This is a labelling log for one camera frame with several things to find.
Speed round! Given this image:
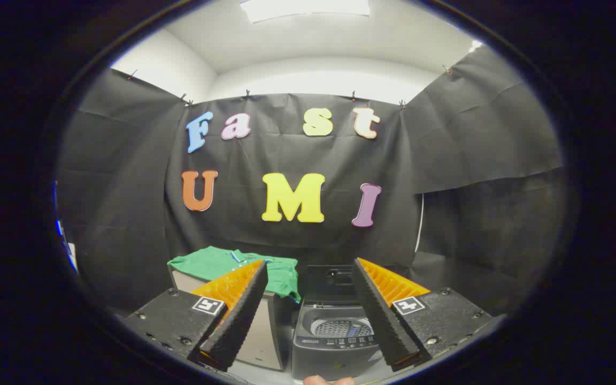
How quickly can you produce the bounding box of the dark washing machine lid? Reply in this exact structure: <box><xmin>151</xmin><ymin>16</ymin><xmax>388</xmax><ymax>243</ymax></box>
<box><xmin>304</xmin><ymin>265</ymin><xmax>363</xmax><ymax>304</ymax></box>

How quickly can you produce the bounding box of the green polo shirt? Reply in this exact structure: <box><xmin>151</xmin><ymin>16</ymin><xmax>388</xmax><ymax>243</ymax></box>
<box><xmin>167</xmin><ymin>246</ymin><xmax>302</xmax><ymax>303</ymax></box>

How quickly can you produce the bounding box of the small grey cabinet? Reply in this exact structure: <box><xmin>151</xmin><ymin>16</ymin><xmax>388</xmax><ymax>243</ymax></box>
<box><xmin>169</xmin><ymin>267</ymin><xmax>294</xmax><ymax>372</ymax></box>

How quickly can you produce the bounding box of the white hanging cable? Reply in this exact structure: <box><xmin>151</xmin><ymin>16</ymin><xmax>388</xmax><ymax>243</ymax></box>
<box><xmin>414</xmin><ymin>194</ymin><xmax>425</xmax><ymax>253</ymax></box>

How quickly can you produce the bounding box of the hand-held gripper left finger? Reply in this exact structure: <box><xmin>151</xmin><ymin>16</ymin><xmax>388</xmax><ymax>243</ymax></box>
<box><xmin>124</xmin><ymin>259</ymin><xmax>269</xmax><ymax>372</ymax></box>

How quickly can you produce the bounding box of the row of small cloth clips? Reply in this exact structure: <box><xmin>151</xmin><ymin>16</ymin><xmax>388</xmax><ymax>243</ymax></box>
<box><xmin>128</xmin><ymin>65</ymin><xmax>453</xmax><ymax>110</ymax></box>

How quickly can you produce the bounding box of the grey washing machine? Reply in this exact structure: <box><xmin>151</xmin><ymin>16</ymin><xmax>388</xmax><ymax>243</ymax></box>
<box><xmin>291</xmin><ymin>299</ymin><xmax>394</xmax><ymax>381</ymax></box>

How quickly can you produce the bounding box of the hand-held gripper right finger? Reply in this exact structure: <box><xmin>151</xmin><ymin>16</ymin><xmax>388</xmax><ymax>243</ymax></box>
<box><xmin>352</xmin><ymin>257</ymin><xmax>493</xmax><ymax>373</ymax></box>

